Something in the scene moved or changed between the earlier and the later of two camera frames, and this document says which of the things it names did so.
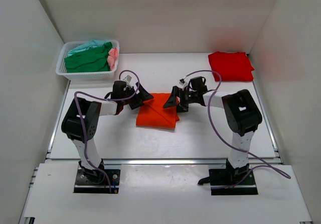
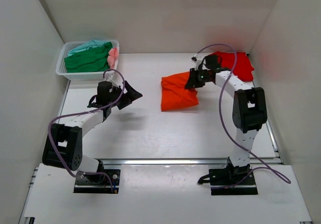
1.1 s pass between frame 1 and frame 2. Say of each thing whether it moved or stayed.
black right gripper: moved
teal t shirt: stayed
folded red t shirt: stayed
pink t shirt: stayed
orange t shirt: moved
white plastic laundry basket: stayed
